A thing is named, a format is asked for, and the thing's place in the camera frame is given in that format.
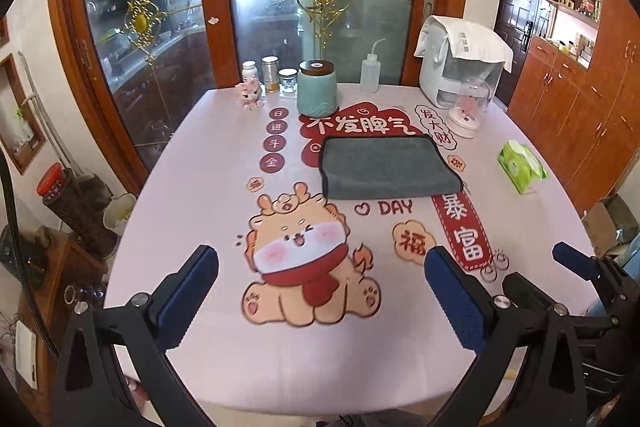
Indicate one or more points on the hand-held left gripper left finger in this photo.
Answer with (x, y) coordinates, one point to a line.
(186, 294)

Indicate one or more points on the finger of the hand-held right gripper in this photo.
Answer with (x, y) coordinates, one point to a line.
(575, 258)
(525, 289)

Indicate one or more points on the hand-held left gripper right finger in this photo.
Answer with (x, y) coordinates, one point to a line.
(456, 302)

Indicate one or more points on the grey towel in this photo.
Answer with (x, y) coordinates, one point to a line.
(385, 167)

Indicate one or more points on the cardboard box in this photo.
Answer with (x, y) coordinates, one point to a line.
(607, 224)

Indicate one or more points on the white plastic cup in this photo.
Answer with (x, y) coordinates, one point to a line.
(119, 214)

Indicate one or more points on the green tissue pack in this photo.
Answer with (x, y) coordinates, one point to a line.
(522, 167)

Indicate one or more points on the wooden side table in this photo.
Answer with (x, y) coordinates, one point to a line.
(55, 277)

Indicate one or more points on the pink printed tablecloth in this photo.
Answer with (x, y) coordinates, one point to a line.
(200, 157)

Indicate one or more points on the large jar with red lid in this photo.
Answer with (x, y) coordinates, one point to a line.
(75, 207)

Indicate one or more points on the wooden cabinet with shelves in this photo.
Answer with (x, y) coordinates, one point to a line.
(575, 97)

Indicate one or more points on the white power adapter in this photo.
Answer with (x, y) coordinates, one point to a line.
(26, 354)

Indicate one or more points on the glass dome with pink figure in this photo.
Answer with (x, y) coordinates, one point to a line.
(467, 107)

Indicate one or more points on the pink toy figurine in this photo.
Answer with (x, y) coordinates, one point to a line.
(249, 96)

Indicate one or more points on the white water dispenser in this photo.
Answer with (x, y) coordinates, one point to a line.
(440, 82)

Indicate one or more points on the white pill bottle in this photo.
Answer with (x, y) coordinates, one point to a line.
(249, 74)

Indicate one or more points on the dark entry door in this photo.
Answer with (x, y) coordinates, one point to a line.
(515, 37)

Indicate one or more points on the tall jar with metal lid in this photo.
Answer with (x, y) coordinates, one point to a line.
(270, 77)

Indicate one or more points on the small glass jar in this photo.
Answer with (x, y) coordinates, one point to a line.
(288, 82)

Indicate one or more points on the white cover cloth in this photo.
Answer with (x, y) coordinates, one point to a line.
(470, 39)

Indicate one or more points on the teal canister with wooden lid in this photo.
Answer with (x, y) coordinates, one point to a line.
(318, 89)

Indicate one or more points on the clear squeeze wash bottle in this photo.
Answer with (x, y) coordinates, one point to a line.
(372, 69)

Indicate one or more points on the wooden picture frame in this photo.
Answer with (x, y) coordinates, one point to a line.
(20, 117)

